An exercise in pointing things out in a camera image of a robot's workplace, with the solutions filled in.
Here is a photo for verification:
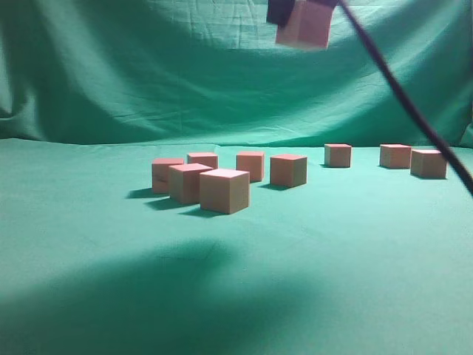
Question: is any pink cube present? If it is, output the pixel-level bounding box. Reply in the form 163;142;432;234
324;143;352;168
276;1;335;50
187;152;219;169
168;163;213;204
200;169;250;214
410;149;447;179
152;158;184;194
379;144;412;169

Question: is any pink cube placed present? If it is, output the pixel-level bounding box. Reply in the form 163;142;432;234
236;151;265;183
270;154;307;187

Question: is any black braided cable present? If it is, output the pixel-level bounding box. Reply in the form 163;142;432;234
338;0;473;195

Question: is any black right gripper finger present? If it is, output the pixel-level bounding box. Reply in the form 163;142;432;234
310;0;338;8
267;0;296;27

